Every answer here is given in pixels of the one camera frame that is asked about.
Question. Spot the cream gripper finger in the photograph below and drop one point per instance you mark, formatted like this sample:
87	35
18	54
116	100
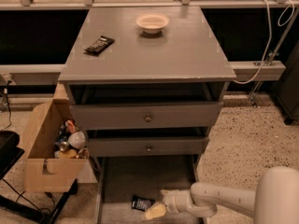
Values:
157	210

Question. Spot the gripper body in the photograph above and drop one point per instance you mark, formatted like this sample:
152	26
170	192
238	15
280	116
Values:
171	202

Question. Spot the blue rxbar blueberry wrapper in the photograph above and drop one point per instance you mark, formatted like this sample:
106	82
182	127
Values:
141	204

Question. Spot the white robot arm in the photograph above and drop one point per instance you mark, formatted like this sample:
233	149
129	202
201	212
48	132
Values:
274	201

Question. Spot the grey open bottom drawer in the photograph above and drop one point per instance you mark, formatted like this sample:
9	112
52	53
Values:
123	178

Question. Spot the grey top drawer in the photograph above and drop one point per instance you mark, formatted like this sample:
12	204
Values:
146	116

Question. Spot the grey middle drawer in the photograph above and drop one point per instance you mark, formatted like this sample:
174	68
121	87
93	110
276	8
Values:
149	146

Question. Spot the grey wooden drawer cabinet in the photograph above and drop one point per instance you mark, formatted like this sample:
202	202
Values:
183	63

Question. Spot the metal soda can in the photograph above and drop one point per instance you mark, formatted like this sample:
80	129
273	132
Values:
64	146

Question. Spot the colourful snack bag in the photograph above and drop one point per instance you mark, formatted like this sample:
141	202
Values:
67	128

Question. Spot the cardboard box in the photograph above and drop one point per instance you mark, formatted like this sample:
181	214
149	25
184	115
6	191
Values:
44	172

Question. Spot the black stand with tray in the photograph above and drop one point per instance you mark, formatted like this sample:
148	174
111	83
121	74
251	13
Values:
12	174

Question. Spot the black snack bar wrapper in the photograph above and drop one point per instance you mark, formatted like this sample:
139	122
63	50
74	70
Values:
99	45

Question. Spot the white paper bowl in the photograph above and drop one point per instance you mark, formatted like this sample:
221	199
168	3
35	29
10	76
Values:
152	23

